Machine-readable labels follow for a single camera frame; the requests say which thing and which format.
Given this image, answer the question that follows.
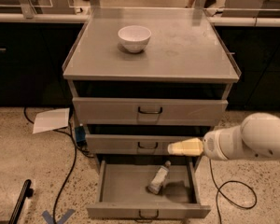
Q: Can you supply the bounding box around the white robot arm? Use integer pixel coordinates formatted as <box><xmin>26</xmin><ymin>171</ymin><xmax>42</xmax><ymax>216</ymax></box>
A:
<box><xmin>167</xmin><ymin>113</ymin><xmax>280</xmax><ymax>161</ymax></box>

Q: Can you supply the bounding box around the white paper sheet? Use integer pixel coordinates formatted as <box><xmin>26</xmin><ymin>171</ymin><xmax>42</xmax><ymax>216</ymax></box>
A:
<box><xmin>33</xmin><ymin>108</ymin><xmax>70</xmax><ymax>133</ymax></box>

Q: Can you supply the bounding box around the dark left base cabinet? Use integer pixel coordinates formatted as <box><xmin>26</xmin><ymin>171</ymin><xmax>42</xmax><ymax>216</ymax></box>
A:
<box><xmin>0</xmin><ymin>22</ymin><xmax>82</xmax><ymax>106</ymax></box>

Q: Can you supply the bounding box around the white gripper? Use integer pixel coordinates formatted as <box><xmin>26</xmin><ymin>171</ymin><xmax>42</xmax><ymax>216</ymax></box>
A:
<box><xmin>167</xmin><ymin>129</ymin><xmax>231</xmax><ymax>161</ymax></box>

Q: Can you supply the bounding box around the dark base cabinet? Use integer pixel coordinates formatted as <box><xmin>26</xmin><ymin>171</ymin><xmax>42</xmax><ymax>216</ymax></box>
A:
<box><xmin>216</xmin><ymin>26</ymin><xmax>280</xmax><ymax>111</ymax></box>
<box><xmin>0</xmin><ymin>22</ymin><xmax>82</xmax><ymax>106</ymax></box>

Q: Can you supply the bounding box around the middle grey drawer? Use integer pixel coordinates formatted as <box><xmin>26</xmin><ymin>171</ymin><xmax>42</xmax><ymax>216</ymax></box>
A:
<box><xmin>86</xmin><ymin>134</ymin><xmax>194</xmax><ymax>155</ymax></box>

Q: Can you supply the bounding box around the black cable right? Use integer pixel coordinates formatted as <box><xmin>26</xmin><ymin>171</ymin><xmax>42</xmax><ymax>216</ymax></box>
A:
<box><xmin>207</xmin><ymin>158</ymin><xmax>259</xmax><ymax>224</ymax></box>

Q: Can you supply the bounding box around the grey drawer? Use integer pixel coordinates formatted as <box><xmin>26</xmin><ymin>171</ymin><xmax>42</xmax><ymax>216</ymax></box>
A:
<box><xmin>86</xmin><ymin>134</ymin><xmax>194</xmax><ymax>155</ymax></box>
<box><xmin>73</xmin><ymin>97</ymin><xmax>228</xmax><ymax>126</ymax></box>
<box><xmin>87</xmin><ymin>155</ymin><xmax>210</xmax><ymax>221</ymax></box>

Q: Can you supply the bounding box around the white ceramic bowl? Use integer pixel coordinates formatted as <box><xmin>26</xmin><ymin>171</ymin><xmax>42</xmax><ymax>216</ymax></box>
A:
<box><xmin>118</xmin><ymin>25</ymin><xmax>151</xmax><ymax>53</ymax></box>

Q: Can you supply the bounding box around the top grey drawer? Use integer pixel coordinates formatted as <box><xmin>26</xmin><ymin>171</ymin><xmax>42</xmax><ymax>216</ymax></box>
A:
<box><xmin>73</xmin><ymin>97</ymin><xmax>228</xmax><ymax>126</ymax></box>

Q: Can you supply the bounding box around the bottom grey drawer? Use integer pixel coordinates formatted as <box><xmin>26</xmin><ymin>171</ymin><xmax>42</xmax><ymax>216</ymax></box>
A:
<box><xmin>87</xmin><ymin>155</ymin><xmax>210</xmax><ymax>221</ymax></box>

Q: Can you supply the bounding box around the blue power adapter box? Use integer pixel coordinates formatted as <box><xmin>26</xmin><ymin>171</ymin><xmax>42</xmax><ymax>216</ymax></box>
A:
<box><xmin>75</xmin><ymin>126</ymin><xmax>87</xmax><ymax>147</ymax></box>

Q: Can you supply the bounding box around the grey metal drawer cabinet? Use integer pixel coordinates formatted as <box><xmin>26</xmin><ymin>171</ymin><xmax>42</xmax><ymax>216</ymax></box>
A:
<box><xmin>62</xmin><ymin>7</ymin><xmax>243</xmax><ymax>172</ymax></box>

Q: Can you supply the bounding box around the black cable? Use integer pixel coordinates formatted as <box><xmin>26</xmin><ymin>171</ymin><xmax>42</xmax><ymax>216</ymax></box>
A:
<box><xmin>207</xmin><ymin>158</ymin><xmax>259</xmax><ymax>224</ymax></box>
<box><xmin>23</xmin><ymin>106</ymin><xmax>95</xmax><ymax>224</ymax></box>

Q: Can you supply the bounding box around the dark right base cabinet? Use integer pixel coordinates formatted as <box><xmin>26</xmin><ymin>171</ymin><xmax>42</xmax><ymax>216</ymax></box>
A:
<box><xmin>216</xmin><ymin>26</ymin><xmax>280</xmax><ymax>111</ymax></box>

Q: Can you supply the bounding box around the black bar on floor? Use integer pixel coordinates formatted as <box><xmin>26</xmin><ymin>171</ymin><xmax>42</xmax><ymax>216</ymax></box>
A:
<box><xmin>8</xmin><ymin>179</ymin><xmax>34</xmax><ymax>224</ymax></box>

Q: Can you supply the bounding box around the blue tape cross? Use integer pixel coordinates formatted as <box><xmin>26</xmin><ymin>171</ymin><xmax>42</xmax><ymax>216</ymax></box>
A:
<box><xmin>41</xmin><ymin>208</ymin><xmax>77</xmax><ymax>224</ymax></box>

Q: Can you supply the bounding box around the clear plastic water bottle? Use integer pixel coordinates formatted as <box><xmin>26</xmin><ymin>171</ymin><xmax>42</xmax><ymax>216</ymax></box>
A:
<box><xmin>147</xmin><ymin>161</ymin><xmax>171</xmax><ymax>195</ymax></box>

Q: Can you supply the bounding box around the black cable left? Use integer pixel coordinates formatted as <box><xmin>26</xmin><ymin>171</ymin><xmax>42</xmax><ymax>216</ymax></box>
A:
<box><xmin>23</xmin><ymin>106</ymin><xmax>95</xmax><ymax>224</ymax></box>

